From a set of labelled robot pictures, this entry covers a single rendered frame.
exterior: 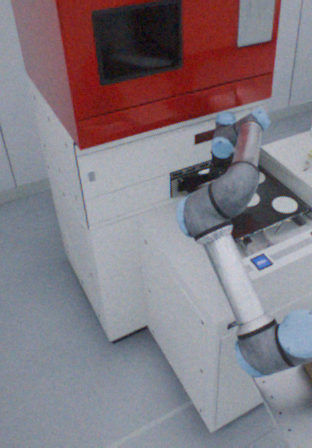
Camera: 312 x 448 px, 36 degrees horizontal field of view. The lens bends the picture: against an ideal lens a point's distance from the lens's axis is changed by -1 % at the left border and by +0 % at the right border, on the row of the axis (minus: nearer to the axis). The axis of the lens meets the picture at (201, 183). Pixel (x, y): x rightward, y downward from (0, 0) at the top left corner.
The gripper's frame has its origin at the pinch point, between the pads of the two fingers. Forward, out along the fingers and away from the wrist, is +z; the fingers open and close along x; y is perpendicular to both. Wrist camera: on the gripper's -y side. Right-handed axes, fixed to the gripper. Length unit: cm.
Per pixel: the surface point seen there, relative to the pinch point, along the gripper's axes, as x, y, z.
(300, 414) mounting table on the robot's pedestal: 77, -44, 10
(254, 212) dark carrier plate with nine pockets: 6.5, -12.9, 1.7
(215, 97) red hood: -7.3, 8.6, -37.7
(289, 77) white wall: -238, 11, 53
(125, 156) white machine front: 16.6, 35.8, -20.0
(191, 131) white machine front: -4.8, 17.3, -22.6
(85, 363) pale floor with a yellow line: 40, 57, 92
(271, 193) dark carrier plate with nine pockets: -7.6, -16.7, 1.7
